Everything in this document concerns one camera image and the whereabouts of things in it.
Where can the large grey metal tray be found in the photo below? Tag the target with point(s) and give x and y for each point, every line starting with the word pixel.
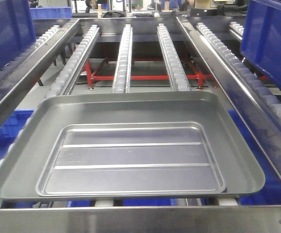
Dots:
pixel 26 159

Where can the far right roller track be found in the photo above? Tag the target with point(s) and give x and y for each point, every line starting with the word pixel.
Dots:
pixel 227 56

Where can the roller track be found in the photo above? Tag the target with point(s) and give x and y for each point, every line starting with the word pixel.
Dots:
pixel 227 56
pixel 8 68

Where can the blue crate in background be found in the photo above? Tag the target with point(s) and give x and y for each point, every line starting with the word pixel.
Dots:
pixel 51 12

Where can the blue bin upper right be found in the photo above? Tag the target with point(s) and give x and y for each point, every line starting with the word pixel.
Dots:
pixel 261 43

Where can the far left roller track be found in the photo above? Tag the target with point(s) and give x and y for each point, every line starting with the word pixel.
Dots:
pixel 8 68

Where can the blue bin below rack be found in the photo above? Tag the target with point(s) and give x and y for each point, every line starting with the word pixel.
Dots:
pixel 11 128

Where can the blue bin upper left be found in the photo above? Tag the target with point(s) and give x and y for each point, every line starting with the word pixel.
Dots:
pixel 16 29

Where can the steel front rack bar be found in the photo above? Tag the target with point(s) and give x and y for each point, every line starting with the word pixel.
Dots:
pixel 210 219

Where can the middle roller track rail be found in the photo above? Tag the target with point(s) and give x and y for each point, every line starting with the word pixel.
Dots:
pixel 122 77

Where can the roller track rail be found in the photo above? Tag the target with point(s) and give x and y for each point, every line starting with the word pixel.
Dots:
pixel 177 77
pixel 122 77
pixel 67 78

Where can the right roller track rail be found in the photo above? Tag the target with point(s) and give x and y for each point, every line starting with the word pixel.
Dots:
pixel 177 77

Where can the red metal frame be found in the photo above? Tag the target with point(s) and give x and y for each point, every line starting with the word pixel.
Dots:
pixel 143 69

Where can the left roller track rail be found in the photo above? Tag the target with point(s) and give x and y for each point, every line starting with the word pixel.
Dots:
pixel 67 78

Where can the left steel divider rail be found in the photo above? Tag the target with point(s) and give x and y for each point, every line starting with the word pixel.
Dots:
pixel 17 84

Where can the steel divider rail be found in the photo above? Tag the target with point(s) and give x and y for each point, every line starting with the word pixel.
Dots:
pixel 17 84
pixel 264 126

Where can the right steel divider rail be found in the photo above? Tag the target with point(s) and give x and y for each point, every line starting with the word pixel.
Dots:
pixel 264 126

